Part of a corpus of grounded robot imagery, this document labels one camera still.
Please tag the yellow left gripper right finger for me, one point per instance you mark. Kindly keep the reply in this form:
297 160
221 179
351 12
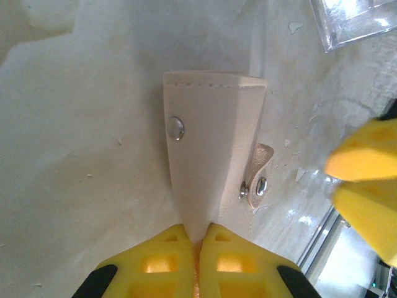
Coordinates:
266 273

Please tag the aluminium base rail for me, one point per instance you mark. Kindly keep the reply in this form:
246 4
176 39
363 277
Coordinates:
328 242

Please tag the clear plastic card box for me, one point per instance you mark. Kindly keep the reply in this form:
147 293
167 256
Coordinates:
350 21

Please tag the beige leather card holder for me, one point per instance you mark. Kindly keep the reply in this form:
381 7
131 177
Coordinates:
204 139

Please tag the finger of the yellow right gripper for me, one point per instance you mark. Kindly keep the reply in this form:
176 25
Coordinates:
366 158
372 217

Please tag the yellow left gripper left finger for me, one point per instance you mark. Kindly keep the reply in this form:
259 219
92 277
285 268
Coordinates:
133 273

